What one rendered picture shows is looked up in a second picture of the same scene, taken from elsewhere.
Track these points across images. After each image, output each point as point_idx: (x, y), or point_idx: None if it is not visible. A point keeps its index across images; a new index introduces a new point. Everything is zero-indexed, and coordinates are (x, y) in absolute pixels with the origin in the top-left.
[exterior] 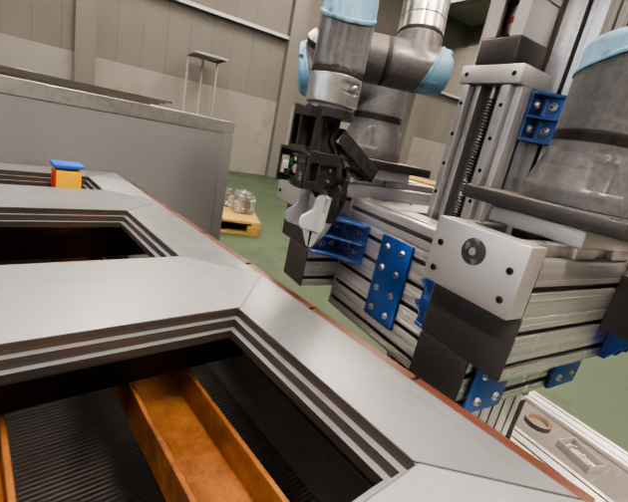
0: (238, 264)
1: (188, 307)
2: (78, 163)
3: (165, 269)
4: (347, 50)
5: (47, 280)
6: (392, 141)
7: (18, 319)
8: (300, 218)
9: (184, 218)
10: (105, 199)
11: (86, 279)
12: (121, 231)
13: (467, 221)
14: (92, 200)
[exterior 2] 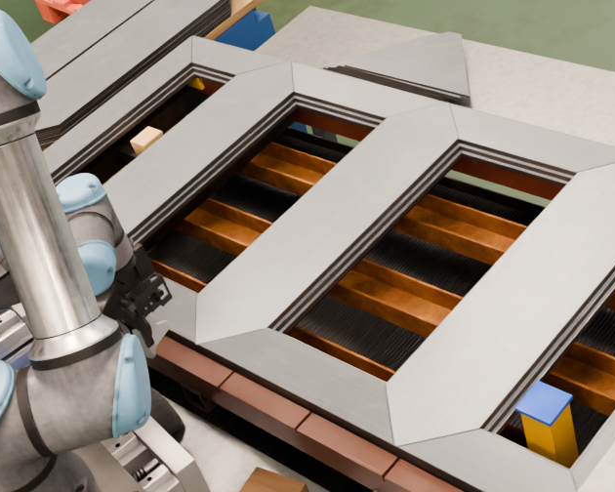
0: (218, 347)
1: (225, 277)
2: (537, 413)
3: (263, 304)
4: (91, 212)
5: (309, 253)
6: None
7: (288, 228)
8: (153, 313)
9: (346, 454)
10: (435, 394)
11: (294, 266)
12: None
13: (20, 305)
14: (438, 379)
